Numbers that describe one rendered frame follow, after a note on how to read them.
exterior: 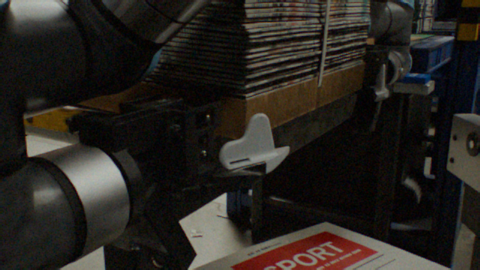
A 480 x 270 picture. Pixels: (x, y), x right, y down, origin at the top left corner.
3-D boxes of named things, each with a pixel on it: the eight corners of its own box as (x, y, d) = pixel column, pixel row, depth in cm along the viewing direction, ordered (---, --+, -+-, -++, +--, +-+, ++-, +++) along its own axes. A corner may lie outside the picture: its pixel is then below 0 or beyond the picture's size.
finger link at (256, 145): (307, 109, 45) (226, 122, 41) (305, 168, 47) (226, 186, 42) (287, 104, 48) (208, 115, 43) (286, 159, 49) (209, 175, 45)
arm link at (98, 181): (91, 278, 30) (12, 246, 34) (141, 247, 34) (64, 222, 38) (82, 167, 28) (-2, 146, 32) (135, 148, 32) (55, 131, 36)
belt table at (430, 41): (425, 76, 157) (428, 46, 155) (254, 64, 190) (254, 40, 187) (455, 57, 215) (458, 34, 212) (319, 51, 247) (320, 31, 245)
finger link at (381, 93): (378, 67, 75) (367, 60, 84) (375, 103, 77) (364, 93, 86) (398, 67, 75) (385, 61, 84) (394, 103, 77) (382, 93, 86)
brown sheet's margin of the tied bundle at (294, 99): (243, 142, 47) (245, 100, 46) (58, 100, 62) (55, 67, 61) (307, 112, 60) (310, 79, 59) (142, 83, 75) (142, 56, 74)
